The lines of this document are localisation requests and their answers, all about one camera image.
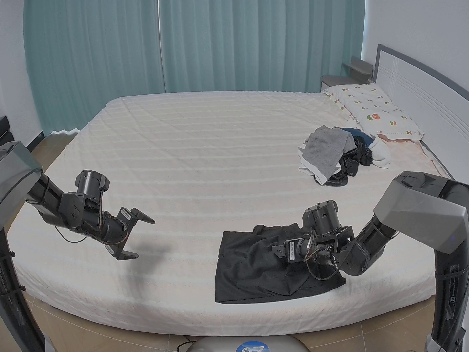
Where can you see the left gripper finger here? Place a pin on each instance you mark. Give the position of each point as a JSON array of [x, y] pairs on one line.
[[143, 216], [128, 256]]

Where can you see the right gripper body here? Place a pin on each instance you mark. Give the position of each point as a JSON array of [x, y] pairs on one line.
[[295, 249]]

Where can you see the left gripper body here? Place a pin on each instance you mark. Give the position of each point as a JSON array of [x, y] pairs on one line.
[[113, 231]]

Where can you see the black T-shirt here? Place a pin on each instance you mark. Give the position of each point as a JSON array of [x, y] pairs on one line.
[[249, 270]]

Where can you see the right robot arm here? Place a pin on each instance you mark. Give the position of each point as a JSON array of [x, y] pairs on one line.
[[421, 211]]

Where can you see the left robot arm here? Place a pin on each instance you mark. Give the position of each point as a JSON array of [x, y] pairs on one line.
[[22, 182]]

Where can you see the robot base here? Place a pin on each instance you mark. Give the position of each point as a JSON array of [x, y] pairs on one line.
[[227, 345]]

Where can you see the bed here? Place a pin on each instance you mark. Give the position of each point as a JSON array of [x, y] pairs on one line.
[[183, 141]]

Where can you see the pile of clothes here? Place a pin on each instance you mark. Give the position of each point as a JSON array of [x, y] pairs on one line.
[[326, 152]]

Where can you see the black chest of drawers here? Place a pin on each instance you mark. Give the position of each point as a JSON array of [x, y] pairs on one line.
[[4, 130]]

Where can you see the white printed pillow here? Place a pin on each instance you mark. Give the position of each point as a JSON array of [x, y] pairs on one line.
[[377, 112]]

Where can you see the blue-green curtain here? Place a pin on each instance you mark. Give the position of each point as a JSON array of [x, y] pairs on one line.
[[256, 35], [91, 50]]

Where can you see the grey bedside table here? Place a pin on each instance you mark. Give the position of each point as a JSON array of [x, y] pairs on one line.
[[344, 79]]

